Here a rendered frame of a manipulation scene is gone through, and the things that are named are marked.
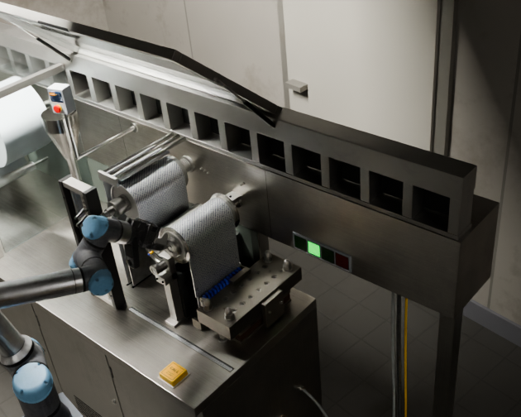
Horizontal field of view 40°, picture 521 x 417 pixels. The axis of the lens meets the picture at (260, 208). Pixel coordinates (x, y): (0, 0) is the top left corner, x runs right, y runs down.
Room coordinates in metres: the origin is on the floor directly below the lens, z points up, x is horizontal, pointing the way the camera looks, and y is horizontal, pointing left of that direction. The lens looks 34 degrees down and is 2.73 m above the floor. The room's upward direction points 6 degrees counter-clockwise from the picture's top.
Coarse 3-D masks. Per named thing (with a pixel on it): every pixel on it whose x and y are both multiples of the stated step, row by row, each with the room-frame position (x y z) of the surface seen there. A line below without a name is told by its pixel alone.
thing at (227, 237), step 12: (216, 240) 2.06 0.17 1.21; (228, 240) 2.11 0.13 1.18; (204, 252) 2.02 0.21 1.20; (216, 252) 2.06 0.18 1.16; (228, 252) 2.10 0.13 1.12; (192, 264) 1.97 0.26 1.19; (204, 264) 2.01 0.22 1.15; (216, 264) 2.05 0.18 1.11; (228, 264) 2.09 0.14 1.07; (192, 276) 1.97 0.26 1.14; (204, 276) 2.01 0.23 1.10; (216, 276) 2.04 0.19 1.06; (204, 288) 2.00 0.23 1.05
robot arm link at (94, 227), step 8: (88, 216) 1.83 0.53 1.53; (96, 216) 1.82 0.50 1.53; (88, 224) 1.81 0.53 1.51; (96, 224) 1.79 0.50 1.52; (104, 224) 1.81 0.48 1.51; (112, 224) 1.83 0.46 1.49; (120, 224) 1.85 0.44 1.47; (88, 232) 1.79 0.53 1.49; (96, 232) 1.78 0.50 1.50; (104, 232) 1.79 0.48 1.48; (112, 232) 1.81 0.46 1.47; (120, 232) 1.83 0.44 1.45; (88, 240) 1.79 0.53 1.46; (96, 240) 1.79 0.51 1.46; (104, 240) 1.80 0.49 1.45; (112, 240) 1.82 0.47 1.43
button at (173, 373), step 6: (168, 366) 1.76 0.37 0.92; (174, 366) 1.75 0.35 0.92; (180, 366) 1.75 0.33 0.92; (162, 372) 1.73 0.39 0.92; (168, 372) 1.73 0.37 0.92; (174, 372) 1.72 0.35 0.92; (180, 372) 1.72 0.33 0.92; (186, 372) 1.73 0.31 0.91; (162, 378) 1.72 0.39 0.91; (168, 378) 1.70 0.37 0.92; (174, 378) 1.70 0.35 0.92; (180, 378) 1.71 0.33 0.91; (174, 384) 1.69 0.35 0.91
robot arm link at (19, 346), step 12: (0, 312) 1.69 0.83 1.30; (0, 324) 1.66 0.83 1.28; (0, 336) 1.65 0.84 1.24; (12, 336) 1.67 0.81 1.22; (24, 336) 1.73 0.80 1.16; (0, 348) 1.65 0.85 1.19; (12, 348) 1.65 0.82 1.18; (24, 348) 1.67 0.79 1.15; (36, 348) 1.71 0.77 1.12; (0, 360) 1.66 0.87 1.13; (12, 360) 1.64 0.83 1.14; (24, 360) 1.65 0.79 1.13; (36, 360) 1.66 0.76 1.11; (12, 372) 1.63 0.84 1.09
